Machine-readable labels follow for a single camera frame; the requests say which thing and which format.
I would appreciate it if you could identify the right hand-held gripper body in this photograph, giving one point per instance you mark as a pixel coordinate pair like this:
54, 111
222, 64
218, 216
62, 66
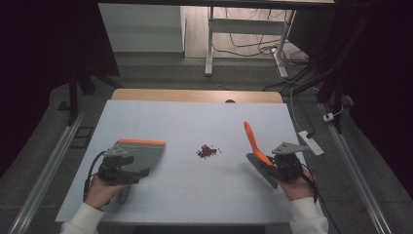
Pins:
290, 167

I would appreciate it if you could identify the white cabinet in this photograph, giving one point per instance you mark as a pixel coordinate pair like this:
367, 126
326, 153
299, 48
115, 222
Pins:
141, 27

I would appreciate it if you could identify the orange brush with grey bristles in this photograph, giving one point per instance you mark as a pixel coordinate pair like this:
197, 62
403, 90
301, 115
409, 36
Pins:
256, 149

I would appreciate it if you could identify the black metal stand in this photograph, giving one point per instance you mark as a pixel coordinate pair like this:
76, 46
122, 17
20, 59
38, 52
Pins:
73, 94
337, 87

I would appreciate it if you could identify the aluminium floor rail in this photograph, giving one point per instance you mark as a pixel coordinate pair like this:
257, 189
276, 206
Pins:
354, 165
48, 165

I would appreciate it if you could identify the person's left hand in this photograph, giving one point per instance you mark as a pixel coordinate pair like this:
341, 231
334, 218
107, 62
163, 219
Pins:
99, 193

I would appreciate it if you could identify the small white adapter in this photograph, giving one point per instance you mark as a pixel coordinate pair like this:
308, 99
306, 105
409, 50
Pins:
328, 117

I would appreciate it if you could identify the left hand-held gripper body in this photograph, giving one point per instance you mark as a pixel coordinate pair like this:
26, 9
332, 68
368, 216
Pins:
112, 172

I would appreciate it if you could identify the white table cover sheet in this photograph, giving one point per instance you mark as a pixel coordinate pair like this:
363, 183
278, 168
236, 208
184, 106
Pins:
195, 191

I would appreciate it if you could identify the dark curtain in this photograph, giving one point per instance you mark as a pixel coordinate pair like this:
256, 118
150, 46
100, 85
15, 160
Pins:
383, 81
39, 58

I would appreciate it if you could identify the white power strip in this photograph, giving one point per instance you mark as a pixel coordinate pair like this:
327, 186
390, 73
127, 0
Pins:
311, 143

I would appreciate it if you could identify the white desk frame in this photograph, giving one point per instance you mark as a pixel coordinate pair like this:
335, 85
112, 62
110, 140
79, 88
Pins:
246, 26

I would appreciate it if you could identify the grey dustpan with orange edge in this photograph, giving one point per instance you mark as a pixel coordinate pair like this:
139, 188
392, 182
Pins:
144, 156

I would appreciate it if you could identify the pile of red crumbs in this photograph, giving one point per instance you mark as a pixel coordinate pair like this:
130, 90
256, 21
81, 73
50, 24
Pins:
206, 151

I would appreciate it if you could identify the person's right hand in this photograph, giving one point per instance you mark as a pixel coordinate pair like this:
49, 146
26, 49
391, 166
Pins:
295, 190

